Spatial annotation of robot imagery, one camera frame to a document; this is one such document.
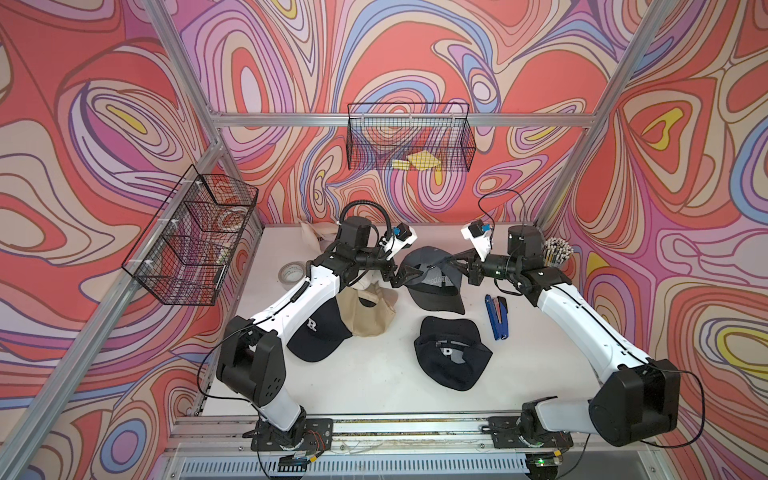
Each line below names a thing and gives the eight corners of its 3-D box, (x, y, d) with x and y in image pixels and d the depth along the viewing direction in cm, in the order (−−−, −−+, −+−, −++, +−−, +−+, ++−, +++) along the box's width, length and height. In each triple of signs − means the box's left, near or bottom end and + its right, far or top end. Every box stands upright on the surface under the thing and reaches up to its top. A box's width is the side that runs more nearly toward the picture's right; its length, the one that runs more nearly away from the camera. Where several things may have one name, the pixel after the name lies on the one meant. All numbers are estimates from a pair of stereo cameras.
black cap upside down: (417, 390, 81) (419, 382, 76) (413, 325, 94) (414, 314, 89) (490, 390, 81) (497, 382, 76) (476, 325, 94) (481, 313, 89)
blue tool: (494, 339, 91) (496, 336, 89) (484, 297, 101) (485, 294, 99) (515, 339, 91) (518, 336, 89) (503, 297, 101) (505, 294, 99)
